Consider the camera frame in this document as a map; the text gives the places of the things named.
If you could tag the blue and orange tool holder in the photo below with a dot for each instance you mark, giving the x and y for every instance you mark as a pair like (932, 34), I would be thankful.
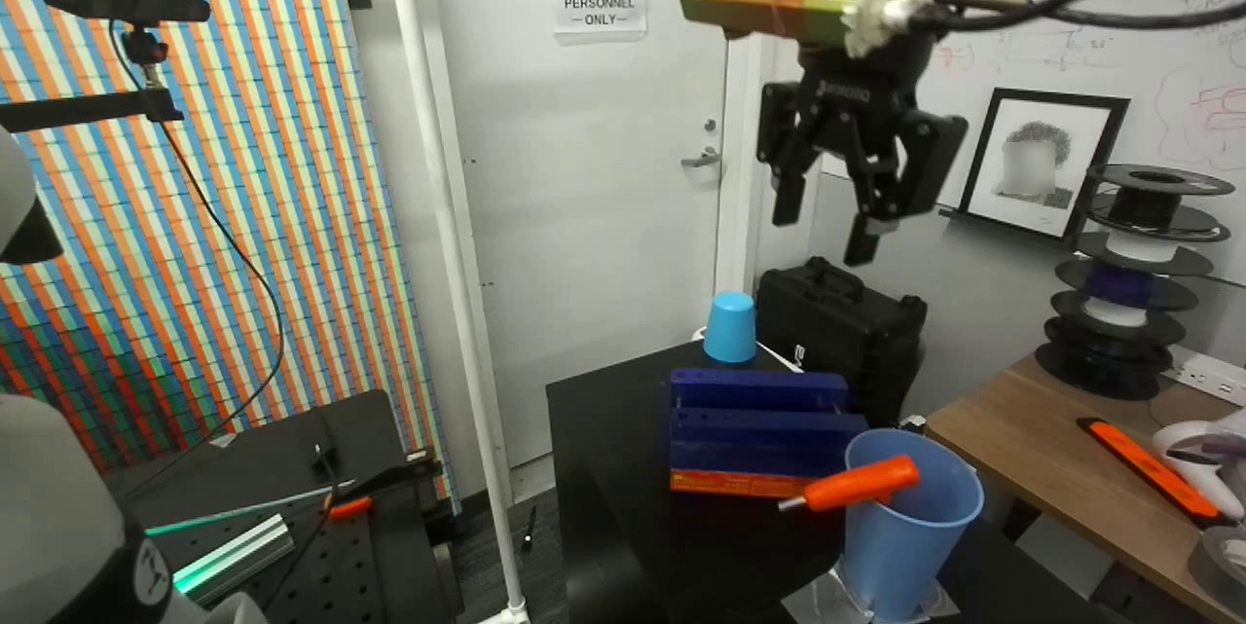
(759, 434)

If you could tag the whiteboard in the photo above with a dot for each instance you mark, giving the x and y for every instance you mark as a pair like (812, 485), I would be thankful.
(1168, 98)

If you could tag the black hard case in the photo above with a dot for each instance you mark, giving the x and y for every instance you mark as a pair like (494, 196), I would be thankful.
(837, 332)

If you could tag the camera on mount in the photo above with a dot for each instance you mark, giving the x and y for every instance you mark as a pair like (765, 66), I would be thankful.
(117, 1)

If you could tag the wooden table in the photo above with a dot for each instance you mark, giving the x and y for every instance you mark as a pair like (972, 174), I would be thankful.
(1032, 449)

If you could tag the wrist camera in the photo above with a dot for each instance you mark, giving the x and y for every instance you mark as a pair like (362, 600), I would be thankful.
(779, 1)

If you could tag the aluminium rail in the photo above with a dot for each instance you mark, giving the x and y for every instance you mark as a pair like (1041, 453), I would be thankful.
(234, 551)

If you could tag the framed picture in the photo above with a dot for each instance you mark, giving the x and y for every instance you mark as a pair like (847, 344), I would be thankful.
(1042, 162)

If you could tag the white pole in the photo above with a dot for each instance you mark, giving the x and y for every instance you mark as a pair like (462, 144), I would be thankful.
(458, 264)

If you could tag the grey tape roll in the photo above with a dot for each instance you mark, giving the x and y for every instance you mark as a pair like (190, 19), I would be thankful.
(1217, 570)

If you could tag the hand controller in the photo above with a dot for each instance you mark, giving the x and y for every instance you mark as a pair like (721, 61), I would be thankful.
(1212, 468)

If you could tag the small blue cup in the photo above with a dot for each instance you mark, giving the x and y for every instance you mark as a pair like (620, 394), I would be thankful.
(730, 332)

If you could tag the stack of filament spools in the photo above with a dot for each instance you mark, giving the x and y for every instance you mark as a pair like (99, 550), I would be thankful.
(1129, 312)

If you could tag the large blue cup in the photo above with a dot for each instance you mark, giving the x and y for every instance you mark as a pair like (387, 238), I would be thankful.
(900, 556)

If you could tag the orange and black flat tool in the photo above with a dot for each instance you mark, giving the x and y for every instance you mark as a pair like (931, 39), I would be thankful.
(1139, 458)

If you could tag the striped colourful backdrop panel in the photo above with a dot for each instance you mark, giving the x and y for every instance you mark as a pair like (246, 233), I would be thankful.
(243, 215)

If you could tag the white power strip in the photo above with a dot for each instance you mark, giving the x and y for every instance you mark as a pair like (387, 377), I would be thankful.
(1212, 376)

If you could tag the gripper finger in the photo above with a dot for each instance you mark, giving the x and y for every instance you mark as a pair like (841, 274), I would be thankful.
(790, 152)
(920, 162)

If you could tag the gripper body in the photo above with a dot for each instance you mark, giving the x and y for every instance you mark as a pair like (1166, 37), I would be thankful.
(861, 89)

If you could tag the orange clamp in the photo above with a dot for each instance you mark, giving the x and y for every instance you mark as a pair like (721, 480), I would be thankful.
(348, 507)

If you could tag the white door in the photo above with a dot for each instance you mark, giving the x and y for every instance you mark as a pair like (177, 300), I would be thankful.
(584, 215)

